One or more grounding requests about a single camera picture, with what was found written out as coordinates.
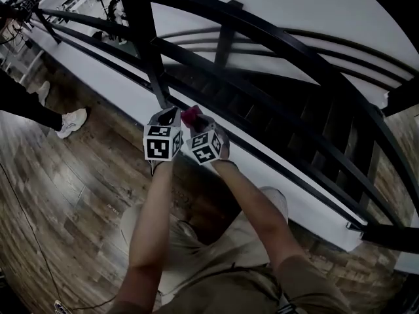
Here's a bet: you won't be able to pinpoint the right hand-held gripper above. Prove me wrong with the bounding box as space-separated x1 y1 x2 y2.
185 114 223 166

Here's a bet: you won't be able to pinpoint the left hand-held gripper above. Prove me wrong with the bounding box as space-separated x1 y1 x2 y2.
143 107 183 162

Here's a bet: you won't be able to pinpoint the pink cloth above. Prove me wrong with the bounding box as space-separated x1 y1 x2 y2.
180 104 202 128

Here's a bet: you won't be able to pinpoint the dark wooden handrail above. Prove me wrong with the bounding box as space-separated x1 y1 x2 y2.
19 0 419 254

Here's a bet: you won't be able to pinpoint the person's left forearm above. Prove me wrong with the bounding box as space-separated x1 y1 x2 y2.
114 160 175 307

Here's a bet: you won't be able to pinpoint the person's right forearm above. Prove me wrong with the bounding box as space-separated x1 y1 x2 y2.
210 158 310 271

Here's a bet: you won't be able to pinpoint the person's right hand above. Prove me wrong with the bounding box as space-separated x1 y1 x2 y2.
212 122 232 162

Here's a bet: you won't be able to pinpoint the dark wooden staircase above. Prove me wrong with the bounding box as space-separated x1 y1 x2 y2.
163 62 389 215

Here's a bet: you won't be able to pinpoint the person's light trousers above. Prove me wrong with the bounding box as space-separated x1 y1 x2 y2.
119 184 289 305

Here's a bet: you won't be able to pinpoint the dark wooden stair banister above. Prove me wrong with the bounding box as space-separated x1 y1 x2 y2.
156 27 419 117

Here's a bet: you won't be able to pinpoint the person's olive shirt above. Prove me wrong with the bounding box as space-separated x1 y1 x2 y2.
106 255 356 314

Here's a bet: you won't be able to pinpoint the white power strip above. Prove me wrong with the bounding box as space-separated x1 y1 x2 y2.
53 299 72 314

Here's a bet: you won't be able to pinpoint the black floor cable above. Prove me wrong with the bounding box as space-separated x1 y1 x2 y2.
0 162 117 311

